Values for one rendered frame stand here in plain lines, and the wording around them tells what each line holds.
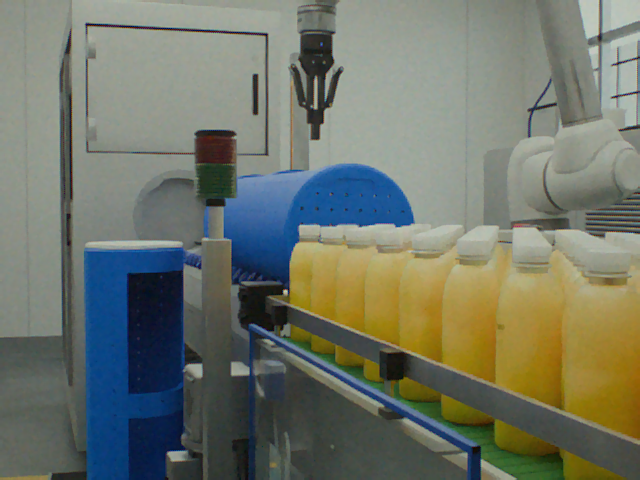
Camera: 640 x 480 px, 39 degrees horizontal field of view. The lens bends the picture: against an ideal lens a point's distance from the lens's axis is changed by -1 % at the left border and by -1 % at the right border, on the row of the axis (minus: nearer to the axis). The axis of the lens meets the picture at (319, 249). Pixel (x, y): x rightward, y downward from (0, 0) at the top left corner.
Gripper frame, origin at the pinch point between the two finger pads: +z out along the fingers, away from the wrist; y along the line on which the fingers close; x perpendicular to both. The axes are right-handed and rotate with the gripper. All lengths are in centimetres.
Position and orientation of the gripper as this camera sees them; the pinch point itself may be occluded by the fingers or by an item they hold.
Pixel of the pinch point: (315, 124)
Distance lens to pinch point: 207.2
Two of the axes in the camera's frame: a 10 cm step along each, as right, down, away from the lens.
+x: 3.0, 0.5, -9.5
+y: -9.5, 0.0, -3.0
